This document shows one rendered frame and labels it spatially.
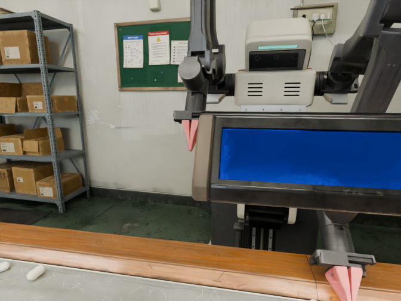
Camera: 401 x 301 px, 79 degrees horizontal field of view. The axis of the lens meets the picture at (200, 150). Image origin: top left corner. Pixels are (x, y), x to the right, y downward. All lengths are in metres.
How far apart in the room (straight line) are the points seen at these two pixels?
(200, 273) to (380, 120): 0.46
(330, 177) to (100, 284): 0.52
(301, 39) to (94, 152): 2.53
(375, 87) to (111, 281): 0.63
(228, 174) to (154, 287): 0.42
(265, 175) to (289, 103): 0.74
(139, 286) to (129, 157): 2.25
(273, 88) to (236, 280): 0.62
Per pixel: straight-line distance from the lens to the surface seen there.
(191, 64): 0.63
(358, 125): 0.23
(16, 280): 0.71
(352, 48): 0.77
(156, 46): 2.55
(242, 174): 0.20
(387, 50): 0.51
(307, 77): 0.92
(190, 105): 0.65
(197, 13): 0.74
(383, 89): 0.52
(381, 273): 0.69
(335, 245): 0.57
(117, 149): 2.82
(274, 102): 0.92
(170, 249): 0.64
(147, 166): 2.69
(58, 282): 0.66
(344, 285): 0.56
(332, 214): 0.56
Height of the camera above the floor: 1.12
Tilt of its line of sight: 12 degrees down
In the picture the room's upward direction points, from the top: straight up
